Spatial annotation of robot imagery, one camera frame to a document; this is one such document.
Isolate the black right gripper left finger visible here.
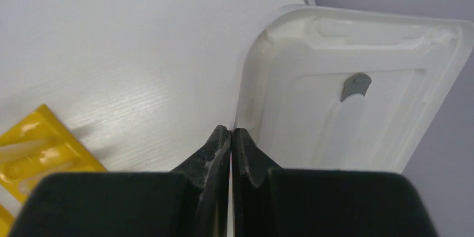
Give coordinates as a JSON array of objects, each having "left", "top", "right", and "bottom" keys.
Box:
[{"left": 10, "top": 125, "right": 231, "bottom": 236}]

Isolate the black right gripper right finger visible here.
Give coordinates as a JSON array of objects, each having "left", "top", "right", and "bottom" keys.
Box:
[{"left": 231, "top": 128, "right": 437, "bottom": 236}]

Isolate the white plastic tray lid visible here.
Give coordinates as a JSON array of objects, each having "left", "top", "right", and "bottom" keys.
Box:
[{"left": 234, "top": 4, "right": 473, "bottom": 173}]

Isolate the yellow test tube rack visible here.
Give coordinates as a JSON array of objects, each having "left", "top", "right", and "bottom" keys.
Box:
[{"left": 1, "top": 105, "right": 113, "bottom": 236}]

